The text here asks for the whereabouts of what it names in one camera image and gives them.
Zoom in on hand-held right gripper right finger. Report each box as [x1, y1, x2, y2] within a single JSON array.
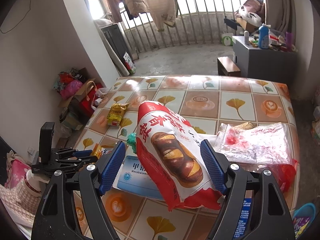
[[200, 139, 297, 240]]

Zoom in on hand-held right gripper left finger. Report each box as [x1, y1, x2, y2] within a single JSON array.
[[31, 141, 126, 240]]

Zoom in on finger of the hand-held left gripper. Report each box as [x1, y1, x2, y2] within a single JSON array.
[[54, 148, 94, 159], [57, 156, 98, 173]]

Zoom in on orange yellow snack wrapper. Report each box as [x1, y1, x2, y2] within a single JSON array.
[[90, 144, 113, 159]]

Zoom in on white light-blue medicine box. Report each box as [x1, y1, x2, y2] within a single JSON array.
[[112, 155, 167, 201]]

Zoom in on red white bread bag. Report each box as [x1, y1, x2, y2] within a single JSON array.
[[136, 101, 227, 212]]

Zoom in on clear red-printed plastic bag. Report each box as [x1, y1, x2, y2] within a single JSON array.
[[216, 122, 295, 165]]

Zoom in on dark blue white box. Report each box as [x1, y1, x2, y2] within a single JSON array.
[[234, 197, 252, 233]]

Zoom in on red plastic bag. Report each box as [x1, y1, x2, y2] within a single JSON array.
[[260, 160, 298, 193]]

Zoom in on blue plastic basket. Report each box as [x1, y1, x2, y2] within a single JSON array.
[[292, 202, 316, 239]]

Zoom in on green crumpled wrapper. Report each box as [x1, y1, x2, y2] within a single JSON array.
[[127, 133, 138, 153]]

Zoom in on open cardboard box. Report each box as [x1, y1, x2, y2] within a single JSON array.
[[59, 97, 85, 130]]

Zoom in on pink floral cloth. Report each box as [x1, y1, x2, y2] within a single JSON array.
[[5, 159, 32, 188]]

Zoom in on yellow snack packet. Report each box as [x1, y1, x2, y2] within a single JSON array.
[[107, 102, 130, 127]]

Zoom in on gold brown packet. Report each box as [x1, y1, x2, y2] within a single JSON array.
[[236, 121, 255, 130]]

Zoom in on pink plastic bag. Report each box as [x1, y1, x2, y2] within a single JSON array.
[[60, 80, 84, 100]]

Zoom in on woven straw hat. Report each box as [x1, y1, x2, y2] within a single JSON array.
[[0, 180, 38, 222]]

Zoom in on brown paper bag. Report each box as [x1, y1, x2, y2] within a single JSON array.
[[77, 78, 98, 100]]

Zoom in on red patterned cloth bundle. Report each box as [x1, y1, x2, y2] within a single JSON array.
[[54, 71, 75, 90]]

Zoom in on tile and leaf print tablecloth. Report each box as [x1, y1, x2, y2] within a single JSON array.
[[66, 74, 300, 240]]

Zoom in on rolled grey mat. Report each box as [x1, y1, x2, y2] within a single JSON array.
[[101, 27, 130, 77]]

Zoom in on green red printed bag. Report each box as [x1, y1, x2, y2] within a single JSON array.
[[123, 52, 136, 75]]

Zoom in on brown wooden stool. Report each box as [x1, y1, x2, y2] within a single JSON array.
[[217, 56, 242, 77]]

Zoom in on purple snack packet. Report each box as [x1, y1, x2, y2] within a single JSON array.
[[293, 216, 310, 238]]

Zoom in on grey cabinet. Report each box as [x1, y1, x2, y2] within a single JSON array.
[[232, 35, 298, 85]]

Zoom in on dark metal cabinet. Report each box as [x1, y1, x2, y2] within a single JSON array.
[[101, 24, 139, 62]]

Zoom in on green white bag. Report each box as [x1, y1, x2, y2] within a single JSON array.
[[221, 32, 234, 46]]

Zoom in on white cloth bundle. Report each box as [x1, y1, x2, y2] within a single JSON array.
[[94, 17, 115, 28]]

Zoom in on metal balcony railing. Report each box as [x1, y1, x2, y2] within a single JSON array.
[[119, 0, 253, 54]]

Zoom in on blue detergent bottle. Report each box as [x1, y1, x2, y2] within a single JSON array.
[[258, 24, 270, 50]]

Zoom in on red white packet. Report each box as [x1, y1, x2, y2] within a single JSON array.
[[269, 35, 285, 46]]

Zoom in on black bag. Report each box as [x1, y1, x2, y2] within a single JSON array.
[[224, 17, 238, 29]]

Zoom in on white plastic bag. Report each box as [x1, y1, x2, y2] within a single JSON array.
[[237, 5, 262, 25]]

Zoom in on brown hanging coat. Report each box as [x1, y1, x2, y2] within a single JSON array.
[[102, 0, 125, 23]]

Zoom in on beige hanging pants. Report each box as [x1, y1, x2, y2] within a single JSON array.
[[146, 0, 178, 32]]

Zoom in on pink garment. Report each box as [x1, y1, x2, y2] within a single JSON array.
[[244, 0, 265, 15]]

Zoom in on beige curtain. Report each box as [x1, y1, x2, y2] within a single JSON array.
[[261, 0, 298, 34]]

